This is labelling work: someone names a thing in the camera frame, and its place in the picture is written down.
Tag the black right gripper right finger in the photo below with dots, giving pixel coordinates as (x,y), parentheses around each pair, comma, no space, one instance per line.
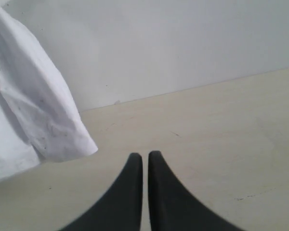
(172,207)

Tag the white t-shirt red lettering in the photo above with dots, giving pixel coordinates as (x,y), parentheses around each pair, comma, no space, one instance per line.
(39,120)

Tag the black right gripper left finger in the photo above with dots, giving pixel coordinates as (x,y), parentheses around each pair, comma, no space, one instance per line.
(120,208)

